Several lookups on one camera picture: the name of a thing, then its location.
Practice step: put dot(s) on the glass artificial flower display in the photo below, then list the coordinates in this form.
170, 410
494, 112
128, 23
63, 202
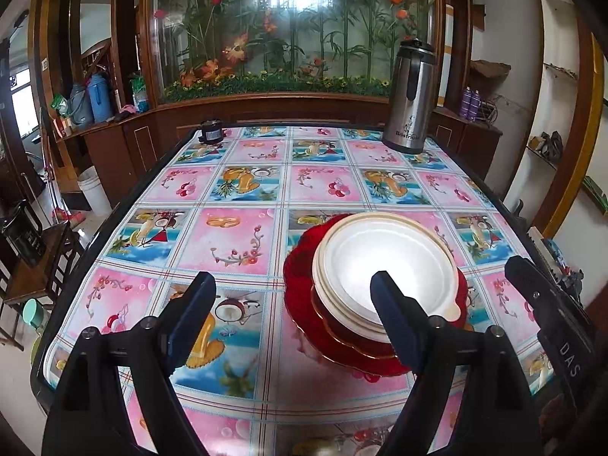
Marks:
285, 33

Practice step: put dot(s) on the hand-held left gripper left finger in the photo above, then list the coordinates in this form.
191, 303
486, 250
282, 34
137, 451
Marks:
190, 313

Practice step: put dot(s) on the large red plate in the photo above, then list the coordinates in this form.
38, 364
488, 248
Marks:
304, 266

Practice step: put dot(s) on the dark shoes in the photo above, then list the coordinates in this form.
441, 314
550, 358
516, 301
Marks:
546, 147

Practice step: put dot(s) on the white bucket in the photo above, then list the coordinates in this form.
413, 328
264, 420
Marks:
94, 194

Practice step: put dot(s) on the large white bowl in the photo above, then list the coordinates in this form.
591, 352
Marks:
361, 266

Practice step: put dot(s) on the grey blue thermos jug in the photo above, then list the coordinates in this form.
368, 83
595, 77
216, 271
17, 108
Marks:
80, 107

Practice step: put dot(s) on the steel thermos jug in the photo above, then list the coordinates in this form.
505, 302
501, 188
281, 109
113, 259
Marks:
408, 104

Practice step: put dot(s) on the small black device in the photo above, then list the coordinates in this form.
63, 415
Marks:
211, 132

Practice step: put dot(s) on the brown wood piece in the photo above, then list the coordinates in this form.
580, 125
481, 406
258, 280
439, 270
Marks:
489, 69

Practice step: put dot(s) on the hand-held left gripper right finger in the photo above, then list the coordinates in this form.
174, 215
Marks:
394, 313

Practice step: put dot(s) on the wall shelf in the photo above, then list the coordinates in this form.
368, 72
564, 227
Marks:
560, 73

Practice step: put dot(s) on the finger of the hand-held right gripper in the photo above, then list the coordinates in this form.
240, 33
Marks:
527, 280

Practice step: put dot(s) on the green cup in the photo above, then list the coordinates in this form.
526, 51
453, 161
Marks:
32, 313

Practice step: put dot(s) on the large beige bowl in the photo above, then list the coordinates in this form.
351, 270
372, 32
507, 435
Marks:
452, 312

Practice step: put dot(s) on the fruit print tablecloth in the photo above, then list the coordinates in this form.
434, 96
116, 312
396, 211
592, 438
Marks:
228, 237

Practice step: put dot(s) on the green plastic bag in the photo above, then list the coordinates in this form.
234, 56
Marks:
61, 104

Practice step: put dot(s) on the small red plate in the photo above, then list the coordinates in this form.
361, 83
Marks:
342, 332

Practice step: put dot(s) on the colourful printed box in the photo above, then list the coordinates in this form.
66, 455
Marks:
555, 256

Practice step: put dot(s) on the dark wooden cabinet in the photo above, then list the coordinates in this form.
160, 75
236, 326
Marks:
142, 142

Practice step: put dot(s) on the dark wooden chair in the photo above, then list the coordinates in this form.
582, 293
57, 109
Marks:
42, 280

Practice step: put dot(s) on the red mop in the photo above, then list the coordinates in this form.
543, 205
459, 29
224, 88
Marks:
66, 216

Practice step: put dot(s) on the pink cloth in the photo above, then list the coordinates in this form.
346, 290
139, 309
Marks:
126, 111

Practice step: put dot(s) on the yellow trimmed wooden pillar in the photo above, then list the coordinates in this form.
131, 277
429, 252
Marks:
52, 33

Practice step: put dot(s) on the purple bottle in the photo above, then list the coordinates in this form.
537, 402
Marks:
467, 104
475, 106

